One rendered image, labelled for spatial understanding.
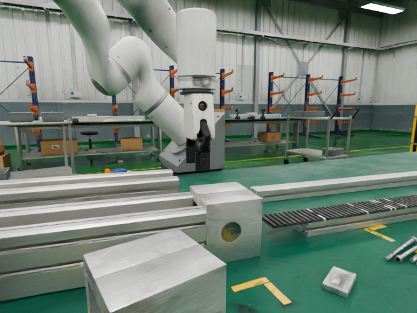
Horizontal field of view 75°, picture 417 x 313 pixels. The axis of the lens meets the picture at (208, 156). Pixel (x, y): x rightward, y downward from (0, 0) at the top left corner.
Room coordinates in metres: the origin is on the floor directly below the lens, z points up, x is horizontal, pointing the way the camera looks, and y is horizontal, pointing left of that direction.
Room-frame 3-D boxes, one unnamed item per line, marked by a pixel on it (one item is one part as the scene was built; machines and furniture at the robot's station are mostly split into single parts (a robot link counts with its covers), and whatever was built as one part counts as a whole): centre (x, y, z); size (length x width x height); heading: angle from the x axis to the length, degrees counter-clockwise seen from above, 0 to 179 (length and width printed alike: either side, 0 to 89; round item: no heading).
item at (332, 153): (4.56, -1.86, 0.50); 1.03 x 0.55 x 1.01; 28
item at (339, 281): (0.32, -0.17, 0.78); 0.05 x 0.03 x 0.01; 140
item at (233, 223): (0.44, -0.02, 0.83); 0.12 x 0.09 x 0.10; 18
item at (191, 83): (0.61, 0.02, 1.06); 0.09 x 0.08 x 0.03; 18
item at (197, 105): (0.61, 0.03, 1.00); 0.10 x 0.07 x 0.11; 18
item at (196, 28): (0.61, 0.03, 1.14); 0.09 x 0.08 x 0.13; 9
